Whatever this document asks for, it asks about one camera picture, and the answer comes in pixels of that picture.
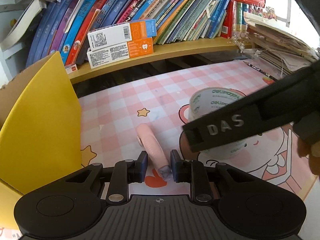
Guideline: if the clear packing tape roll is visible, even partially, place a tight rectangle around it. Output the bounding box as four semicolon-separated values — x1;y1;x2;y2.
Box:
183;87;245;159

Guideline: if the pink eraser case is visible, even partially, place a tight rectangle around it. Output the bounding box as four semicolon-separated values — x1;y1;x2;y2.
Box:
136;124;172;181

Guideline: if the person right hand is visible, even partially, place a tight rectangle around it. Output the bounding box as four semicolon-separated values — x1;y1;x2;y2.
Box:
296;132;320;176

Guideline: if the black patterned pencil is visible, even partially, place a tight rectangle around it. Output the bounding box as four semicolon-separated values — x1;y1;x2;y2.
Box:
243;61;277;81

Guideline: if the stack of papers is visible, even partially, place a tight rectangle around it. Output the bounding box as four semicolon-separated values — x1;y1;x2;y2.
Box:
244;12;319;75

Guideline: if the yellow cardboard box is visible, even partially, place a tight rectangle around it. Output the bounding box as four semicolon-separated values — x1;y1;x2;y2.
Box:
1;53;82;229

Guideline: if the pink checkered desk mat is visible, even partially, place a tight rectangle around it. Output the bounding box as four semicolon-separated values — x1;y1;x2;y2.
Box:
80;61;319;198

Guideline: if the row of colourful books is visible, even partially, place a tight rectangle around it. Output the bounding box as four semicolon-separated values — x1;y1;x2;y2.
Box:
0;0;267;67

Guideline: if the lower orange white box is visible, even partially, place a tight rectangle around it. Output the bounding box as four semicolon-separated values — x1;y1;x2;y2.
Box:
87;37;153;69

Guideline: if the orange white box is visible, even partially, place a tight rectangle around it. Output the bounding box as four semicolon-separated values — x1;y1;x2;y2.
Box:
87;37;153;69
87;19;157;51

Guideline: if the upper orange white box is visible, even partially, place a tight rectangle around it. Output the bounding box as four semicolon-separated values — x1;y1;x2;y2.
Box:
87;19;157;51

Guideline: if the white bookshelf frame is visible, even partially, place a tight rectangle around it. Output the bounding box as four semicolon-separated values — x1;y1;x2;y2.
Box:
0;0;293;86

